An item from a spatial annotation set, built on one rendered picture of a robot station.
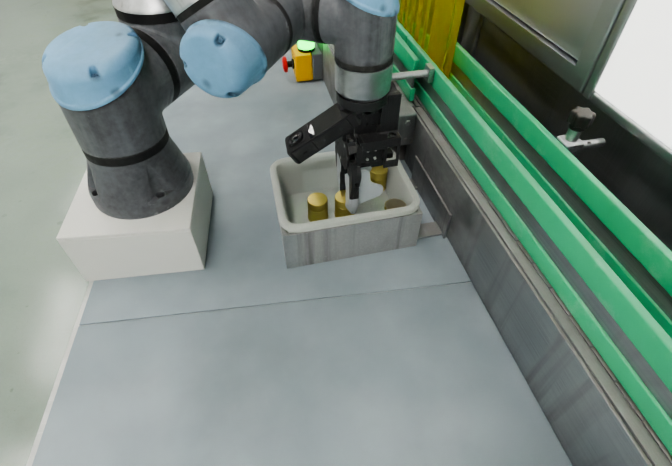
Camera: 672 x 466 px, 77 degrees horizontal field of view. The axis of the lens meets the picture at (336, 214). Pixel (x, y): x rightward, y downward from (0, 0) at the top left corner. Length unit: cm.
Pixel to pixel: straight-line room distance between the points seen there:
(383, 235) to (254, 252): 22
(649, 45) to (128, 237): 72
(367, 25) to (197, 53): 19
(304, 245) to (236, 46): 33
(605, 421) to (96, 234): 65
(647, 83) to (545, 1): 24
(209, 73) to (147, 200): 27
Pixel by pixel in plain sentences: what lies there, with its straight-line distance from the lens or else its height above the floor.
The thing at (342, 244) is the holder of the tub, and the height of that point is 79.
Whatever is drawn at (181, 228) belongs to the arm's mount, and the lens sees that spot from 64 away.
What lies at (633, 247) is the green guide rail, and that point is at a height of 94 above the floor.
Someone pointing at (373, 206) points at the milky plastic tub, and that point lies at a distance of 75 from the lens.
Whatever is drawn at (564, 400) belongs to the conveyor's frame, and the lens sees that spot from 57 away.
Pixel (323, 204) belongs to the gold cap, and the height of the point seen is 81.
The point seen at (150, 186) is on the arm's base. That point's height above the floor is 89.
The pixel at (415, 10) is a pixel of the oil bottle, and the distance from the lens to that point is 87.
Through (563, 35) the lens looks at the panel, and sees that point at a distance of 77.
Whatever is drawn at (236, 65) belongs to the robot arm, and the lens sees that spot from 43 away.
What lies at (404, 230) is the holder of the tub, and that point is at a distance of 68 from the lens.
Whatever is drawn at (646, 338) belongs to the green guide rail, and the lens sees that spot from 47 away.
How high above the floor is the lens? 129
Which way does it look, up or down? 45 degrees down
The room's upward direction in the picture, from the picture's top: straight up
